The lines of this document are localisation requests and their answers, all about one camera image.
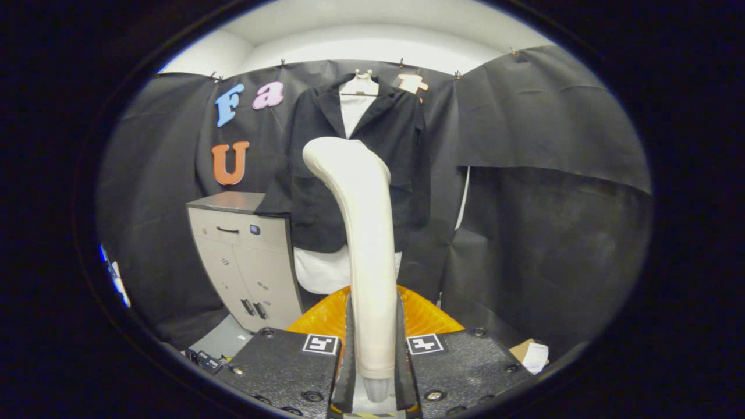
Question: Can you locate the cardboard box with white label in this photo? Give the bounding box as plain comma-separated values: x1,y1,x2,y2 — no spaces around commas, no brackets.
508,338,551,375

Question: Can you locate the black blazer jacket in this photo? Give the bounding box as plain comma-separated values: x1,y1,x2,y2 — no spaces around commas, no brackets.
254,73,431,254

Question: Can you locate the white garment steamer handle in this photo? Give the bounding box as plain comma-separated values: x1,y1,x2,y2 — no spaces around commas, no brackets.
301,137,399,380

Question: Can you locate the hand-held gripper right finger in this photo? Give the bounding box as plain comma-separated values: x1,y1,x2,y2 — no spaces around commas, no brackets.
397,285,536,419

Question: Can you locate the small black device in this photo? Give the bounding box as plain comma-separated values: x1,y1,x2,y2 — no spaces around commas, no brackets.
185,348,226,374

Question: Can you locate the black backdrop cloth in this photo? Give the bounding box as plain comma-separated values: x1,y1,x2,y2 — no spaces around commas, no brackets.
96,45,652,356

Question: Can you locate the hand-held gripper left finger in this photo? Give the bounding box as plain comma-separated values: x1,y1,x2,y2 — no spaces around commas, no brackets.
215,288,357,419

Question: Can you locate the grey cabinet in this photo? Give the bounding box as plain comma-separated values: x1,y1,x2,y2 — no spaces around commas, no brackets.
186,192,304,333

